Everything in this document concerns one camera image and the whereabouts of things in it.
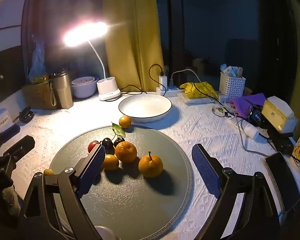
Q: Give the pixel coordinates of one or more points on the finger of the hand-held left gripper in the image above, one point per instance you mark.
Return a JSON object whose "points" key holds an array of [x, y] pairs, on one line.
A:
{"points": [[21, 145], [11, 131]]}

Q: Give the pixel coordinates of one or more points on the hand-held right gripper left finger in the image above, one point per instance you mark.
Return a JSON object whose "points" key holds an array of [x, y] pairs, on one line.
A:
{"points": [[95, 165]]}

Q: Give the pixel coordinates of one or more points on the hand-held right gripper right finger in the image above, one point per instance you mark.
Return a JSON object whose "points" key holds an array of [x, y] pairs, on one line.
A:
{"points": [[206, 170]]}

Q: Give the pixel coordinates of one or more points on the small orange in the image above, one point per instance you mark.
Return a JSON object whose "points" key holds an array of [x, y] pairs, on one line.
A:
{"points": [[111, 162], [125, 121]]}

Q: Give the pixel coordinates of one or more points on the red cherry tomato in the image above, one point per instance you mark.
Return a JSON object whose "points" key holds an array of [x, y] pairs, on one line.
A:
{"points": [[92, 145]]}

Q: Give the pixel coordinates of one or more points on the dark cherry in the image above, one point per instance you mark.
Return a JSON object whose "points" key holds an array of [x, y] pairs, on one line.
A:
{"points": [[107, 143], [119, 140]]}

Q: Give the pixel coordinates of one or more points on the large orange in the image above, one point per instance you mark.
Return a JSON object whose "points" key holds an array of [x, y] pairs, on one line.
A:
{"points": [[125, 151]]}

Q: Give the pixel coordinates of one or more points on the small green kiwi fruit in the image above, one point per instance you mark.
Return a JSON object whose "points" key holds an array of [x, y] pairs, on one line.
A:
{"points": [[48, 172]]}

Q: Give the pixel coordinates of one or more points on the orange with stem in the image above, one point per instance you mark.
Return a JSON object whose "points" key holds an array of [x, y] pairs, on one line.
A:
{"points": [[150, 166]]}

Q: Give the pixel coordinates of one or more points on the white plate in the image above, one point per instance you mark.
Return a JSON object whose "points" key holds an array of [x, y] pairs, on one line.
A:
{"points": [[145, 107]]}

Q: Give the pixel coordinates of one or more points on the black round case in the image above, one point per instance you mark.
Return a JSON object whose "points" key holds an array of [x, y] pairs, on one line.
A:
{"points": [[26, 115]]}

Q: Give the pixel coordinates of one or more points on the green leaf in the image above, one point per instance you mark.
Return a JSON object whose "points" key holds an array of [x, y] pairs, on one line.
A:
{"points": [[118, 130]]}

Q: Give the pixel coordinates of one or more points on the brown paper bag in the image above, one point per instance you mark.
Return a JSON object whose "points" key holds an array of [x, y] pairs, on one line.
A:
{"points": [[37, 96]]}

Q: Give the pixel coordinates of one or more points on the grey round plate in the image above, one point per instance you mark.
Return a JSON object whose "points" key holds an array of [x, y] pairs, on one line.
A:
{"points": [[140, 200]]}

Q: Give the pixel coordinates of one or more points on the white bottle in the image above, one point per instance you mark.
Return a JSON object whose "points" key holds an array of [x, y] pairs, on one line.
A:
{"points": [[250, 131]]}

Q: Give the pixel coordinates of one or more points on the gold trinket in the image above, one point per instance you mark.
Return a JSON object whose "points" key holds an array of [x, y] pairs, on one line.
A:
{"points": [[218, 110]]}

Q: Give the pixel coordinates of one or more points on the steel tumbler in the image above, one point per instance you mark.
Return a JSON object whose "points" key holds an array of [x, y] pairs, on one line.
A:
{"points": [[62, 92]]}

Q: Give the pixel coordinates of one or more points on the white flat box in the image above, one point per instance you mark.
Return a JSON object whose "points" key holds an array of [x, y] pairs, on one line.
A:
{"points": [[197, 100]]}

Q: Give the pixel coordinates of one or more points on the black digital device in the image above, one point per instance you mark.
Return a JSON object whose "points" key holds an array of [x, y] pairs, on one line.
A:
{"points": [[256, 117]]}

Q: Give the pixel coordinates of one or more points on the lavender bowl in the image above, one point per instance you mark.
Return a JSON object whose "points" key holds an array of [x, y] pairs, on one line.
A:
{"points": [[83, 91]]}

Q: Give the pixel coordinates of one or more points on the white desk lamp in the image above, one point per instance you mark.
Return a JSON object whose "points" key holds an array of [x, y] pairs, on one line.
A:
{"points": [[107, 90]]}

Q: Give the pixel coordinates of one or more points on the smartphone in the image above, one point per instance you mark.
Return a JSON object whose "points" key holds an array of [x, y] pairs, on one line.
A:
{"points": [[282, 180]]}

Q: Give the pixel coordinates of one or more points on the clear plastic bag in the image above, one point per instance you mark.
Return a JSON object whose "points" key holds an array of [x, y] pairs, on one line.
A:
{"points": [[37, 57]]}

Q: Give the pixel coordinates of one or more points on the yellow duck print bag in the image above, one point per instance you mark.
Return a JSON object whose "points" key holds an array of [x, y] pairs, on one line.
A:
{"points": [[202, 90]]}

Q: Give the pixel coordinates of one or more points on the black box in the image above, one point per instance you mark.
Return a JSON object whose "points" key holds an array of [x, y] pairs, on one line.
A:
{"points": [[281, 141]]}

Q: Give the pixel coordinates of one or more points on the pink bowl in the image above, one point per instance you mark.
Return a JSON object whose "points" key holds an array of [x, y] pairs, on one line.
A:
{"points": [[82, 80]]}

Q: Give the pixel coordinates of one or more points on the white power strip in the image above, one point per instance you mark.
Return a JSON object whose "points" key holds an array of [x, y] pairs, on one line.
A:
{"points": [[172, 91]]}

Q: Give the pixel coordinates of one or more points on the white plastic basket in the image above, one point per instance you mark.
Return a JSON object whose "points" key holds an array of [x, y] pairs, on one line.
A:
{"points": [[231, 86]]}

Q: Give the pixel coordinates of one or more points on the yellow tissue box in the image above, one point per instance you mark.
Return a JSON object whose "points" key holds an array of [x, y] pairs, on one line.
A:
{"points": [[277, 115]]}

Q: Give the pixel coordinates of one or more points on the black adapter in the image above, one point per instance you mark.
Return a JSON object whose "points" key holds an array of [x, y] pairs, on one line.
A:
{"points": [[183, 77]]}

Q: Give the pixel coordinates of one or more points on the white charger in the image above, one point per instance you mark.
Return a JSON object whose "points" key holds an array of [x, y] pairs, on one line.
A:
{"points": [[163, 81]]}

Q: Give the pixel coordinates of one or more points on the white crumpled packets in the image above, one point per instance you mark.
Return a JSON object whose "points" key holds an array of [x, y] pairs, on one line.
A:
{"points": [[231, 70]]}

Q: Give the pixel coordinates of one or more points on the dark curtain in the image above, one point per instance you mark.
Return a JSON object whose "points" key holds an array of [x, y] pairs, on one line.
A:
{"points": [[52, 5]]}

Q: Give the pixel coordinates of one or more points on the yellow curtain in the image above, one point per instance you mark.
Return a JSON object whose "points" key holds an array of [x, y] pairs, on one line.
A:
{"points": [[130, 30]]}

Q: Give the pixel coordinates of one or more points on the pale green cloth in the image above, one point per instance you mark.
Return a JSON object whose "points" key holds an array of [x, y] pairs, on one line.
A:
{"points": [[298, 42]]}

